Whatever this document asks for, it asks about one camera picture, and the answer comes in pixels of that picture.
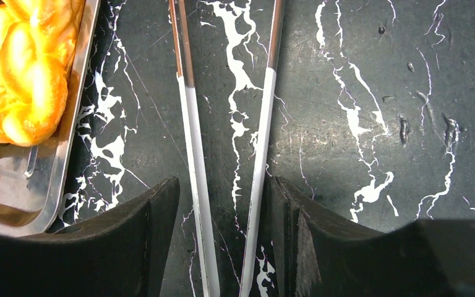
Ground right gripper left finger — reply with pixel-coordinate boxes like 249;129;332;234
0;176;181;296

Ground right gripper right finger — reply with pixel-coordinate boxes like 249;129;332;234
267;176;475;296

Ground long fake twisted bread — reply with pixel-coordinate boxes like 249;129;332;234
0;1;85;147

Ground metal food tongs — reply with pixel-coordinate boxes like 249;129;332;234
169;1;276;296

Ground silver metal tray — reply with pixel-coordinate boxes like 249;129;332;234
0;1;101;237

